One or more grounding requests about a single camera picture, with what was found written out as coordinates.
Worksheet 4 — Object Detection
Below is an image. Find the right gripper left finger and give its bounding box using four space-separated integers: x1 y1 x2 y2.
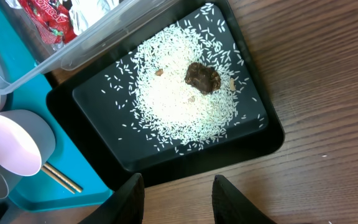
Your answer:
79 173 145 224

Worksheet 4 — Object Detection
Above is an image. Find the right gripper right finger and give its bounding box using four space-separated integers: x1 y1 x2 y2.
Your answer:
212 175 276 224

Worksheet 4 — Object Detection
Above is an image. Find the pile of white rice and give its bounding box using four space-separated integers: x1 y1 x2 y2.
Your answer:
96 2 269 159

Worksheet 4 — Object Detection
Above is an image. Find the brown food chunk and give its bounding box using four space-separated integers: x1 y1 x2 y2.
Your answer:
185 62 221 95

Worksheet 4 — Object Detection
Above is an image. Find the red snack wrapper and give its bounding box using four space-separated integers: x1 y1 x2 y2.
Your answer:
17 0 78 50

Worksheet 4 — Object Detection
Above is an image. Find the clear plastic waste bin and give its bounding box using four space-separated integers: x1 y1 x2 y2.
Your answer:
0 0 175 95

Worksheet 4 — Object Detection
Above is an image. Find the left wooden chopstick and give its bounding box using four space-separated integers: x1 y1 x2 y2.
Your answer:
41 167 75 194

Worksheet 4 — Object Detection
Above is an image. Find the wooden chopstick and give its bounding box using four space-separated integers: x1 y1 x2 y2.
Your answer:
43 162 83 193
41 167 75 194

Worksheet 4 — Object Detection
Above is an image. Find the right wooden chopstick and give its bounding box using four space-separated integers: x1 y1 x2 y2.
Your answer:
43 162 83 193

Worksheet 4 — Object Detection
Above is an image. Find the black rectangular tray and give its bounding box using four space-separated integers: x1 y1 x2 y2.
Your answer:
46 1 285 190

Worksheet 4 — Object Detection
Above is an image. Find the teal plastic serving tray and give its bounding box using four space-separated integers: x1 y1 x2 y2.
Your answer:
0 1 112 212

